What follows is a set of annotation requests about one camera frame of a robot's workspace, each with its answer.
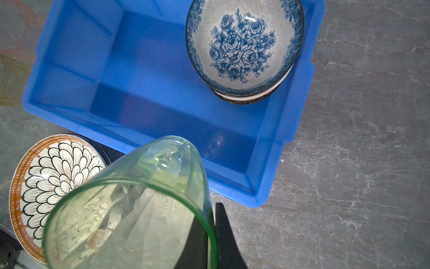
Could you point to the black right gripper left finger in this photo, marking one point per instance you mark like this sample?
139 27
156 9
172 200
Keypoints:
195 252

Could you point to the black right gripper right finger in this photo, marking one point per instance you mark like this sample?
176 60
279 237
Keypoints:
229 256

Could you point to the green transparent plastic cup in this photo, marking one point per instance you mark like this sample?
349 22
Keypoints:
134 214

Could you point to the blue floral ceramic bowl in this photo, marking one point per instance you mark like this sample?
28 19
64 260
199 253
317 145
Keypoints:
242 48

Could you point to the yellow transparent plastic cup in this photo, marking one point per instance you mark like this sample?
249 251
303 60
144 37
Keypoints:
14 77

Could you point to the red transparent plastic cup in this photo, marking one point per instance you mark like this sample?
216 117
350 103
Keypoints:
20 31

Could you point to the blue plastic bin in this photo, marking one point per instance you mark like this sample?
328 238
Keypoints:
118 73

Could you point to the brown floral pattern plate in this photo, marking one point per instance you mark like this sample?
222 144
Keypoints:
49 170

